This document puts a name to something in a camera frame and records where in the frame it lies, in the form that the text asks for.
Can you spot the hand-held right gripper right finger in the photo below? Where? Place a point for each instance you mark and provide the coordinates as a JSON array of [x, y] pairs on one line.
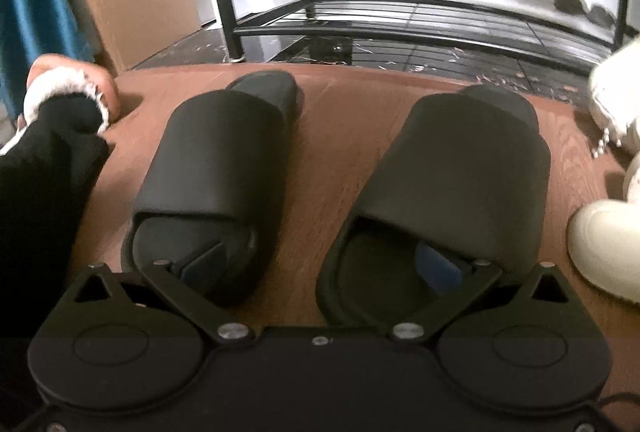
[[436, 271]]

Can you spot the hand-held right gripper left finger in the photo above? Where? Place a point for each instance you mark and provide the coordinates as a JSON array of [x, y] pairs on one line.
[[202, 263]]

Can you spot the black slide slipper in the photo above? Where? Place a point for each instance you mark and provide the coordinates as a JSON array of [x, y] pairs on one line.
[[210, 152], [460, 162]]

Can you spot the person's left hand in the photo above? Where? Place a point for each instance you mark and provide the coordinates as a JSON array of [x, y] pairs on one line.
[[109, 95]]

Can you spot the white lace-up sneaker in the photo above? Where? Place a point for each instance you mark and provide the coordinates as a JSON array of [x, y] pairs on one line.
[[607, 242], [617, 87]]

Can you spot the grey slippers pair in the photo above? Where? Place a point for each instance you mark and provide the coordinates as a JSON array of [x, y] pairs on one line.
[[585, 10]]

